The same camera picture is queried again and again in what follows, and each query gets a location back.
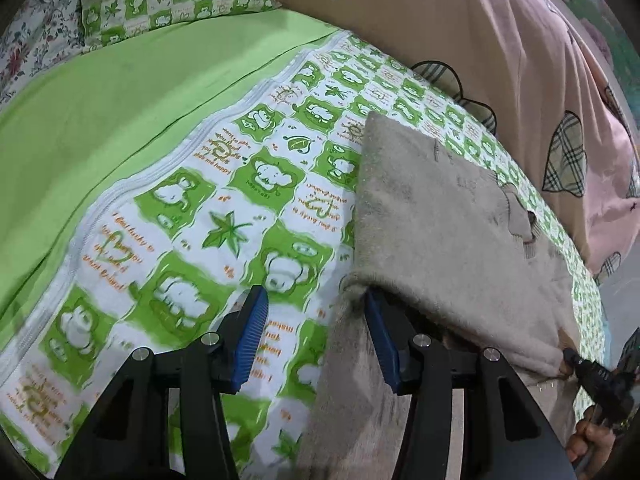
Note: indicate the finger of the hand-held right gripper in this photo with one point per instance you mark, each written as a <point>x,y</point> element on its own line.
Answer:
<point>602,385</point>

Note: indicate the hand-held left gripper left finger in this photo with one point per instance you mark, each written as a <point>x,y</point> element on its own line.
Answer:
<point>249,342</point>

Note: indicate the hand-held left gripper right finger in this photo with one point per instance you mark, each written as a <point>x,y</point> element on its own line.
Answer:
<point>381,345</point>

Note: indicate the beige knitted sweater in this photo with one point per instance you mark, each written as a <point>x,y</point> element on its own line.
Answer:
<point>440,240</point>

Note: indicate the person's right hand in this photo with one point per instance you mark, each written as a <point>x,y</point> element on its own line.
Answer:
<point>592,440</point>

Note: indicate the light blue cloth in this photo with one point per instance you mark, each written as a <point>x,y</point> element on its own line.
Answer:
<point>606,332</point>

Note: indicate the green printed bed sheet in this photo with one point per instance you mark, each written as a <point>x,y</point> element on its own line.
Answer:
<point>200,220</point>

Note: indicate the plain green bed sheet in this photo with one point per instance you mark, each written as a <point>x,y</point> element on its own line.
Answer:
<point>125,110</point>

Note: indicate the pink quilt with plaid hearts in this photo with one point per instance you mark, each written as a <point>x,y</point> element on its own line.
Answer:
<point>475,25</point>

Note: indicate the floral patterned cloth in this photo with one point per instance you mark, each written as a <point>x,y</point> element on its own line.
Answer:
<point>40,35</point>

